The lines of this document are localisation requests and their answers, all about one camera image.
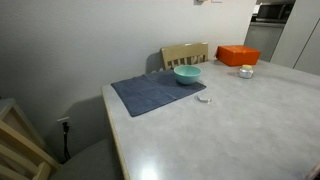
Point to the round silver metal lid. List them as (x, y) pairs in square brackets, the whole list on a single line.
[(204, 98)]

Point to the dark blue cloth mat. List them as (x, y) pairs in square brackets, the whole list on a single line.
[(150, 93)]

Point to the teal ceramic bowl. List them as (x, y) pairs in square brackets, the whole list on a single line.
[(187, 74)]

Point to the wooden chair with short slats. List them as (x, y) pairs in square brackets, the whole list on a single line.
[(184, 50)]

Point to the orange cardboard box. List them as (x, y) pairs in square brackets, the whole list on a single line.
[(237, 54)]

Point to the silver jar with yellow contents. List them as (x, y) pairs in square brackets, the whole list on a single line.
[(245, 72)]

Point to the wooden chair with grey seat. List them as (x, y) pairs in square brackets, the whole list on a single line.
[(90, 163)]

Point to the grey kitchen counter cabinet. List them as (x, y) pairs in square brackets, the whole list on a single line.
[(265, 40)]

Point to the black microwave oven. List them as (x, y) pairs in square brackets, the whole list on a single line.
[(271, 11)]

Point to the tall white cabinet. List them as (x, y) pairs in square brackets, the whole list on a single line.
[(300, 36)]

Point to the white wall power outlet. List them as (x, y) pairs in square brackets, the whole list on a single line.
[(60, 120)]

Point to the white double light switch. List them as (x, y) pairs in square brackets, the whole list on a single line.
[(216, 1)]

